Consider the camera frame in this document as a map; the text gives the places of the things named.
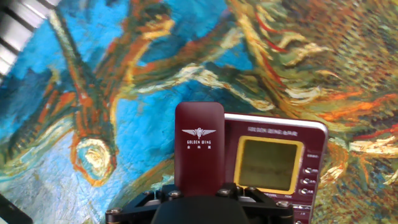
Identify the sunflower painting tablecloth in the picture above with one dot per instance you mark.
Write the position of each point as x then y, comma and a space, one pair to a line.
140, 93

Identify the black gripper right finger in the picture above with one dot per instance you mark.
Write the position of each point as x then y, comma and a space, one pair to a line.
267, 213

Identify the maroon telephone handset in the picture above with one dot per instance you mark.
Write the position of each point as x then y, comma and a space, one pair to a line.
199, 161

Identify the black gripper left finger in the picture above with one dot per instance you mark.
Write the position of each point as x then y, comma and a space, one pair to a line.
130, 214

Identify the maroon telephone base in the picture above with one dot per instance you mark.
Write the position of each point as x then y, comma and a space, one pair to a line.
267, 161

